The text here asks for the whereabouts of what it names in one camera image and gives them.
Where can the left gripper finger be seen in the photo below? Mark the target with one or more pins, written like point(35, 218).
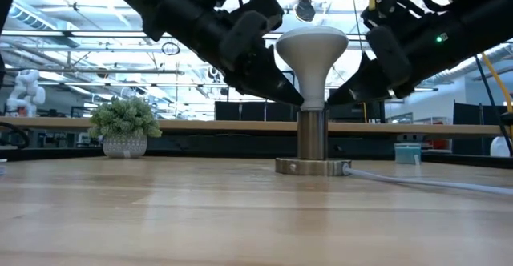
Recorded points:
point(268, 79)

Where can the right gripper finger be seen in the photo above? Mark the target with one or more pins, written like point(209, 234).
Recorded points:
point(358, 85)

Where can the white flood lightbulb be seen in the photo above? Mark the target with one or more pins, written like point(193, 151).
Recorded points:
point(312, 57)

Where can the brass lamp socket base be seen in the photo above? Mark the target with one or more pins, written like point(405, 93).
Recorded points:
point(312, 142)

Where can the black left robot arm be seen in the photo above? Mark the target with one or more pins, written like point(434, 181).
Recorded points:
point(168, 5)

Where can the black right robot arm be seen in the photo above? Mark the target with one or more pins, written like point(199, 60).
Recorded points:
point(477, 13)

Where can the black monitor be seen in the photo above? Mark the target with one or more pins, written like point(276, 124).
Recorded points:
point(477, 115)
point(356, 111)
point(248, 111)

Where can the white rounded container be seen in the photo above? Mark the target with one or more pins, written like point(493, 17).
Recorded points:
point(500, 147)

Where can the green plant in white pot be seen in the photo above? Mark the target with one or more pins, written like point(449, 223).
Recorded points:
point(124, 126)

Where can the tan wooden desk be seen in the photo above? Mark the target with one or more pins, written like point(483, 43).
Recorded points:
point(60, 123)

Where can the white humanoid robot figure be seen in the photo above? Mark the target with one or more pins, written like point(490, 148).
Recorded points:
point(26, 91)

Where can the black aluminium table frame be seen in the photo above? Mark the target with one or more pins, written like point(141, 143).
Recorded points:
point(200, 151)

